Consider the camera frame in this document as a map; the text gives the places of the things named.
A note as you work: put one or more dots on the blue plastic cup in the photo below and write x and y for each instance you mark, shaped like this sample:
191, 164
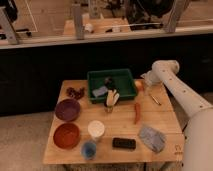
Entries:
88, 150

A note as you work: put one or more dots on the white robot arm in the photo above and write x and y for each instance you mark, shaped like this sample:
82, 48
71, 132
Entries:
198, 147

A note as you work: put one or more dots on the light wooden folding table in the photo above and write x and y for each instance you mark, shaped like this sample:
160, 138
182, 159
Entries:
120, 123

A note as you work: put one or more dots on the grey folded cloth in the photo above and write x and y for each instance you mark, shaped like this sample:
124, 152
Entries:
152, 138

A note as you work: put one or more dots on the blue-grey sponge in tray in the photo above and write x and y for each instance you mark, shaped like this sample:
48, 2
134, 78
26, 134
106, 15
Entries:
100, 91

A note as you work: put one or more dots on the orange-red bowl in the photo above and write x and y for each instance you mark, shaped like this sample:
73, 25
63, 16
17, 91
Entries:
66, 136

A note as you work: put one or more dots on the dark round object in tray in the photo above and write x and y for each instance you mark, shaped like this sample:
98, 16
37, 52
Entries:
109, 83

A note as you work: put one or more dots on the dark grape bunch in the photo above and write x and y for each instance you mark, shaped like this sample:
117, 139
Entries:
75, 94

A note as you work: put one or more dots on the purple bowl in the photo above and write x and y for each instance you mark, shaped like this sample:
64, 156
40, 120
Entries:
67, 110

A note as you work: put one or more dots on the white paper cup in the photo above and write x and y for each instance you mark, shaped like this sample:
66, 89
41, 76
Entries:
96, 129

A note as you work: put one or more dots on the small orange apple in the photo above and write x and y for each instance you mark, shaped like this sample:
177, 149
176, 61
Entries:
139, 85

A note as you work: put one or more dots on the black rectangular remote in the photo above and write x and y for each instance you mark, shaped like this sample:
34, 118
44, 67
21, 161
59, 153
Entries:
124, 143

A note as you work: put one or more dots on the green plastic tray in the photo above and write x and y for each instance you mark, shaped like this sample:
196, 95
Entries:
121, 80

